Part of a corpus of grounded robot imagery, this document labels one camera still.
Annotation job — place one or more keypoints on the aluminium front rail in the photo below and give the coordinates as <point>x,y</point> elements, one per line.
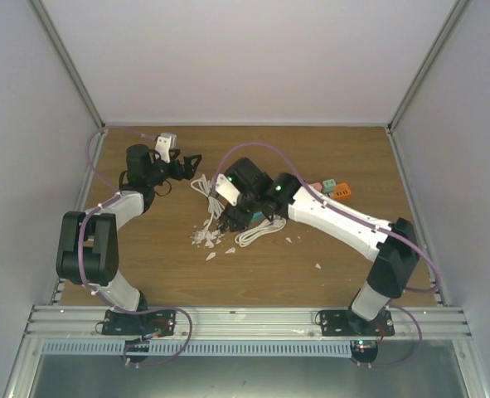
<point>234,332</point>

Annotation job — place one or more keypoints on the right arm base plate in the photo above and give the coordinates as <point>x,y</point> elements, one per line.
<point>345,323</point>

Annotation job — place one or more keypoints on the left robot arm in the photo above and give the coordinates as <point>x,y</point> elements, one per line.
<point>88,250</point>

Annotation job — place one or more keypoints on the green charger plug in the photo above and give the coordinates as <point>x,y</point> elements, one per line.
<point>328,187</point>

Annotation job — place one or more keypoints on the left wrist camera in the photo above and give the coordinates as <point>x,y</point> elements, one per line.
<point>165,143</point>

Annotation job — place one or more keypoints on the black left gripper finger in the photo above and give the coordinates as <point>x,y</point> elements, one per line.
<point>191,163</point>
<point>174,153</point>

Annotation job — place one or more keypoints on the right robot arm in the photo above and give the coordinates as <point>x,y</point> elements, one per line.
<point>389,246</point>

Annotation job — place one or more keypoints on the teal power strip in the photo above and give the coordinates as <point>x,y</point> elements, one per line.
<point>258,216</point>

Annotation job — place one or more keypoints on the pink charger plug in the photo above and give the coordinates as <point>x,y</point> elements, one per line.
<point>316,187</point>

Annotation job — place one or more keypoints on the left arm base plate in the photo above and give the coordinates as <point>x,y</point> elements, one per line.
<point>139,323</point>

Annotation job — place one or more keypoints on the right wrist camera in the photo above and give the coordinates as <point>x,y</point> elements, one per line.
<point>225,188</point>

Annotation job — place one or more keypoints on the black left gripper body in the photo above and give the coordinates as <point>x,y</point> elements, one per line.
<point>177,174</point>

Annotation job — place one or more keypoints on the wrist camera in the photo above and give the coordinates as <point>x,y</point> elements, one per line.
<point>165,143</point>
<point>225,188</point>

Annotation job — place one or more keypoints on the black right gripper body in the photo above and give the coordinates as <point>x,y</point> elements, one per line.
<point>249,201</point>

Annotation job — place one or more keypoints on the orange power strip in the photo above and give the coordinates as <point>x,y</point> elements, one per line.
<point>340,192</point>

